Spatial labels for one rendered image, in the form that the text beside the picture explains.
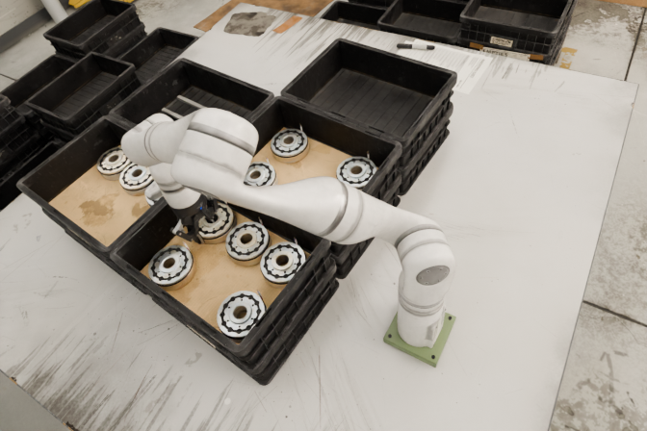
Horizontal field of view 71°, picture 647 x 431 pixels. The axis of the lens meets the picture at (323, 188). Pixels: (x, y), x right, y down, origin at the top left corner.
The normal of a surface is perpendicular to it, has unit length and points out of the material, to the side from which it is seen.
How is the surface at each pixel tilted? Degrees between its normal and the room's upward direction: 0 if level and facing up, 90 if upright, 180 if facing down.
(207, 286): 0
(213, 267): 0
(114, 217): 0
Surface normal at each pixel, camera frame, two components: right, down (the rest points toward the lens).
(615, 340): -0.13, -0.62
